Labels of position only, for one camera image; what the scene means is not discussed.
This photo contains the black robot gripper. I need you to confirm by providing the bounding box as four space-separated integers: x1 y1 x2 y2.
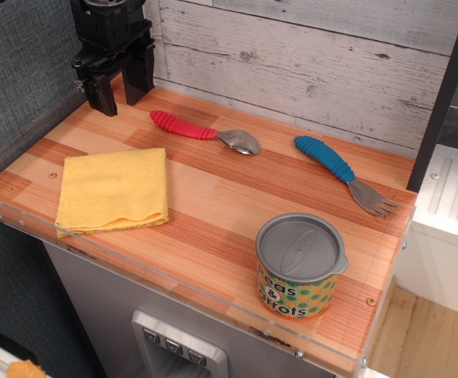
70 1 154 117

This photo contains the yellow towel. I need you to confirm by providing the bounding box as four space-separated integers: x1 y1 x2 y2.
54 148 169 238

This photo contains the peas and carrots can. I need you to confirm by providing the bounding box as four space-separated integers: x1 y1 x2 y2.
256 213 349 319

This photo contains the orange object at corner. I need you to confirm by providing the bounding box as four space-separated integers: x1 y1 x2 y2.
6 360 47 378

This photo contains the white toy sink unit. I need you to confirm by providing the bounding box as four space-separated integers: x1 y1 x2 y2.
392 57 458 318

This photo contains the red handled spoon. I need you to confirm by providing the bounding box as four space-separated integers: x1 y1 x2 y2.
150 110 261 156

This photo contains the blue handled fork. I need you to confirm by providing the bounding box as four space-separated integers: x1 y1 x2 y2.
294 135 398 217

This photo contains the black vertical post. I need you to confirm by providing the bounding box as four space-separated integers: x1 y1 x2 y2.
407 36 458 193

